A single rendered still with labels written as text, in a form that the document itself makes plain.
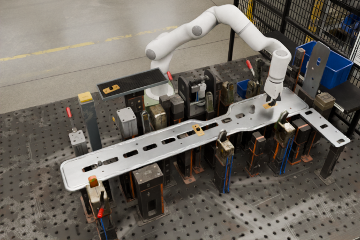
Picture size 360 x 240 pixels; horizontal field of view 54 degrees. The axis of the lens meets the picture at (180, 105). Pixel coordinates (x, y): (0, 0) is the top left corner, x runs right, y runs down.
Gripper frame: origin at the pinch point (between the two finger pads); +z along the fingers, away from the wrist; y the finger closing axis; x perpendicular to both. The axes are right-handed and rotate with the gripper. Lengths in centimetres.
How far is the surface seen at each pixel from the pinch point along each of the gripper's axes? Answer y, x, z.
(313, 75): 0.9, 26.7, -9.9
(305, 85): -2.5, 26.7, -0.2
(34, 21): -375, -101, 104
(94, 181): 16, -105, -5
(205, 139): 7.2, -46.1, 3.3
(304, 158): 22.7, 14.4, 32.9
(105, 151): -7, -95, 3
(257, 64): -14.9, -1.2, -15.8
